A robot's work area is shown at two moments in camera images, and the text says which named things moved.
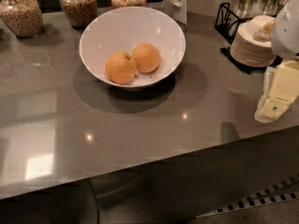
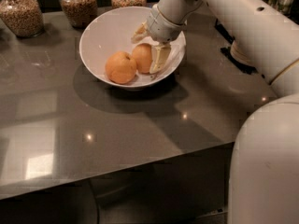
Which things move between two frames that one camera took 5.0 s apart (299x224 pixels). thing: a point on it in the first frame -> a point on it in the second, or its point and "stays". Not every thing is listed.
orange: [147, 57] stays
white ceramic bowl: [122, 29] stays
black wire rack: [226, 25] stays
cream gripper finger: [281, 87] -> [160, 54]
